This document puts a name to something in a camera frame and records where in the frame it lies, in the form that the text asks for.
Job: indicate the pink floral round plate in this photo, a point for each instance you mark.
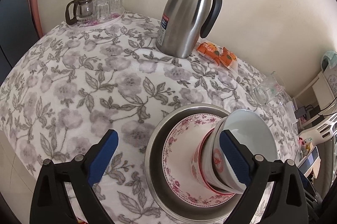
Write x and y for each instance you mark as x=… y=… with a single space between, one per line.
x=179 y=145

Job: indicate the white shelf unit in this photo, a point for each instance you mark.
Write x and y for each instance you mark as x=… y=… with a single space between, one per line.
x=321 y=92

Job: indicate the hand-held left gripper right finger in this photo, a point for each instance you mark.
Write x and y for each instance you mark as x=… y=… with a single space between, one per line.
x=234 y=158

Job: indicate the round white cup tray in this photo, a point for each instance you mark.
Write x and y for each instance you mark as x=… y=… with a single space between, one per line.
x=105 y=23

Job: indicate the stainless steel thermos jug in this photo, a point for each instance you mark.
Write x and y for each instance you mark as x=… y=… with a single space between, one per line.
x=184 y=18

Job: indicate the strawberry print bowl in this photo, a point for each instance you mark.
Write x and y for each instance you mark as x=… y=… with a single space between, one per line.
x=195 y=163

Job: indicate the red patterned cloth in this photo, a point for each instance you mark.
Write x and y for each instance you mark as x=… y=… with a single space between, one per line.
x=81 y=220

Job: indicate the light blue round bowl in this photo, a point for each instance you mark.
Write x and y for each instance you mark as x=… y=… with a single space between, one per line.
x=252 y=131

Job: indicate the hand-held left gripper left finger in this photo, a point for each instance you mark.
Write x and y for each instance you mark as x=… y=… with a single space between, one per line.
x=102 y=158

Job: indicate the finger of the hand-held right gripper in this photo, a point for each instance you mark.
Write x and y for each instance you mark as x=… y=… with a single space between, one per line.
x=312 y=193

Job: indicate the dark blue refrigerator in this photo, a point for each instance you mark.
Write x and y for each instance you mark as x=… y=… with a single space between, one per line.
x=13 y=23

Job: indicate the blue and white box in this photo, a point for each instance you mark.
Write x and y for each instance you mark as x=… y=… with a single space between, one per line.
x=310 y=160

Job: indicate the black power adapter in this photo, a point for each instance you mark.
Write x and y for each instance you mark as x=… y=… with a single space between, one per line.
x=300 y=112

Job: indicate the pink rolled mat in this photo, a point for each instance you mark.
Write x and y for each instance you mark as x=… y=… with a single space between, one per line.
x=34 y=7

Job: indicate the clear glass measuring jug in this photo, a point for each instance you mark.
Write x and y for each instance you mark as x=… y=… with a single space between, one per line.
x=268 y=89

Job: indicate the light green face mask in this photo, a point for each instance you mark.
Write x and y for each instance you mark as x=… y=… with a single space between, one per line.
x=330 y=59

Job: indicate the round metal basin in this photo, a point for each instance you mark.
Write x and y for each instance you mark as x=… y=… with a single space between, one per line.
x=155 y=150

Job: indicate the white plastic basket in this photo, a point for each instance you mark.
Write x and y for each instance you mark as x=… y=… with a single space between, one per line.
x=321 y=129

